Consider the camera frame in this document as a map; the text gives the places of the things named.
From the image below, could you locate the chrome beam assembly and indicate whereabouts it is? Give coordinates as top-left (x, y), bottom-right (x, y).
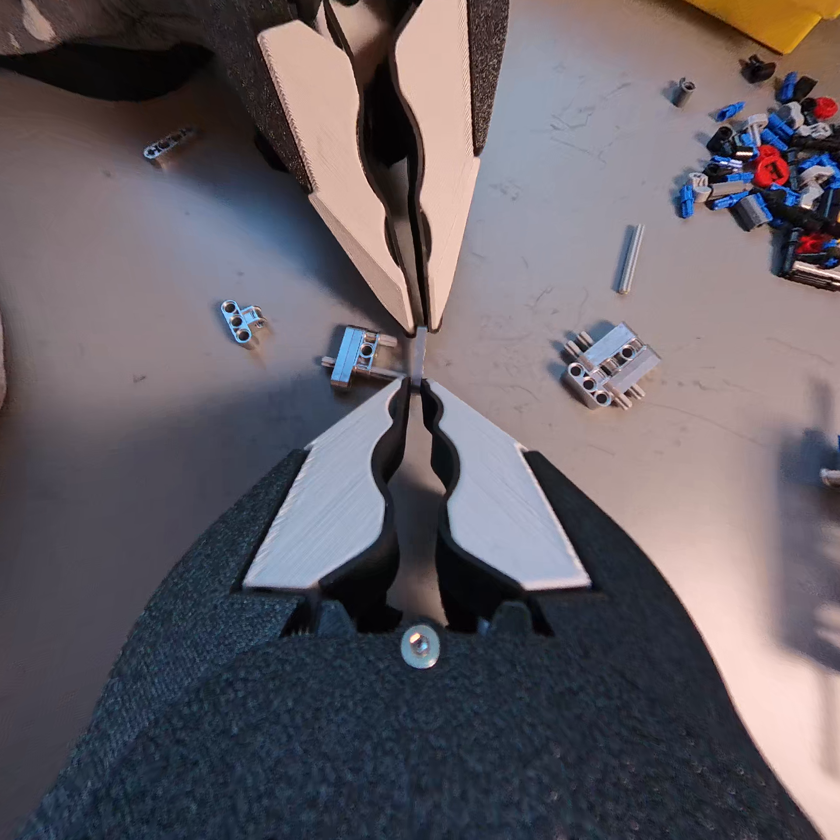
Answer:
top-left (562, 321), bottom-right (662, 412)

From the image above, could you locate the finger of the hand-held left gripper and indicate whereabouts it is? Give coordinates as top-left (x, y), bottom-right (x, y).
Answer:
top-left (257, 18), bottom-right (421, 332)
top-left (392, 0), bottom-right (483, 329)

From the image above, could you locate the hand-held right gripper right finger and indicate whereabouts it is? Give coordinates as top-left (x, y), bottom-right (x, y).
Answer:
top-left (420, 379), bottom-right (593, 636)

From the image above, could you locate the chrome T-shaped connector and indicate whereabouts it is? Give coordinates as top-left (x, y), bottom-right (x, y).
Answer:
top-left (220, 299), bottom-right (270, 347)

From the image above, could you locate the dark beam with holes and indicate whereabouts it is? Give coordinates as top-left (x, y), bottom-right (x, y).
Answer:
top-left (143, 127), bottom-right (196, 162)

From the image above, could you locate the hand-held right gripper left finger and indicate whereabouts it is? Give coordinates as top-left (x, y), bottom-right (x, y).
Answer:
top-left (241, 378), bottom-right (411, 621)

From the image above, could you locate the pile of mixed small connectors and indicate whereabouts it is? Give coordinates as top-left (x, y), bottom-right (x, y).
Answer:
top-left (676, 71), bottom-right (840, 293)

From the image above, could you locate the yellow storage bin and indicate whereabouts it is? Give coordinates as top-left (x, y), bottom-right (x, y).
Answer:
top-left (682, 0), bottom-right (840, 55)

